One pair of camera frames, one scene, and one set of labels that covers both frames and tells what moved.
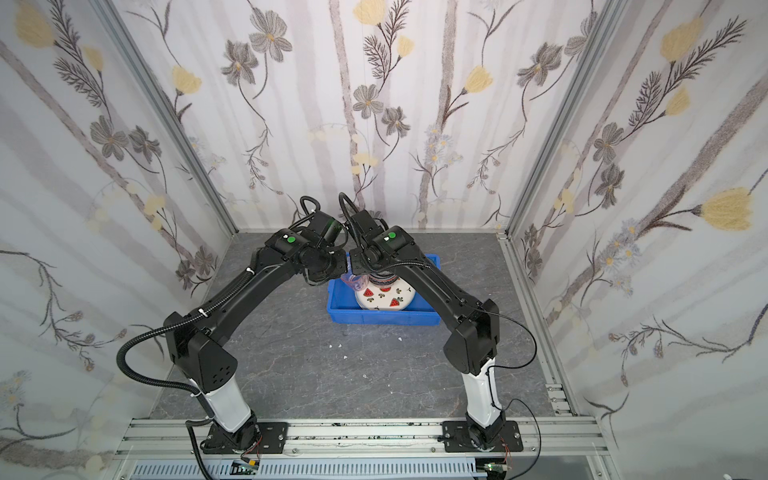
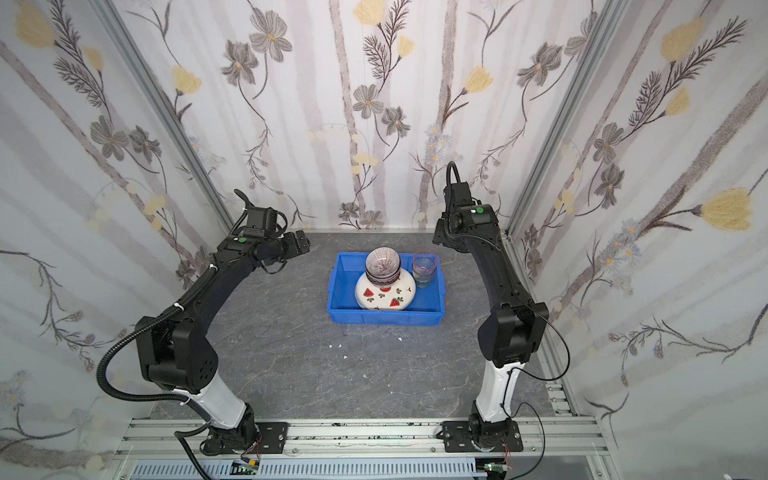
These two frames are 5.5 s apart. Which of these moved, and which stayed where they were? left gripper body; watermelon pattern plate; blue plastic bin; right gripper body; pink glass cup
Moved: left gripper body; right gripper body; pink glass cup
Stayed: watermelon pattern plate; blue plastic bin
